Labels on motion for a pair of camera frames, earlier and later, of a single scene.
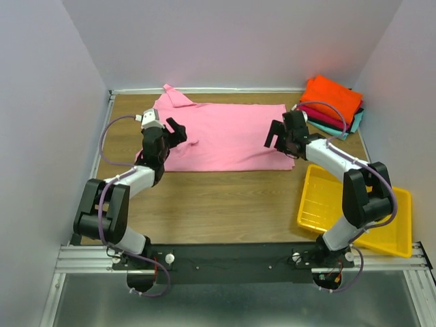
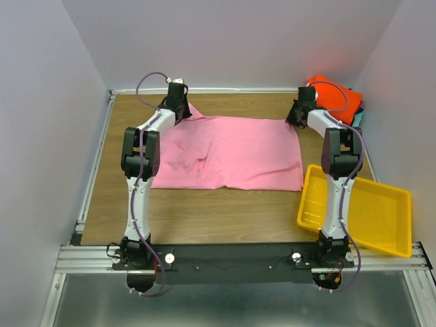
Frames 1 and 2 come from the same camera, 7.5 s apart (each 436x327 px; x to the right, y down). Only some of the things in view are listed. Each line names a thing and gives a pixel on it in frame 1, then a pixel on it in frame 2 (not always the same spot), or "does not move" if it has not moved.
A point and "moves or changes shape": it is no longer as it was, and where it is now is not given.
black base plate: [233, 263] does not move
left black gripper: [176, 127] -> [187, 114]
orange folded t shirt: [330, 97] does not move
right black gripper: [276, 128] -> [289, 119]
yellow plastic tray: [321, 211] does not move
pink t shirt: [220, 137] moves or changes shape
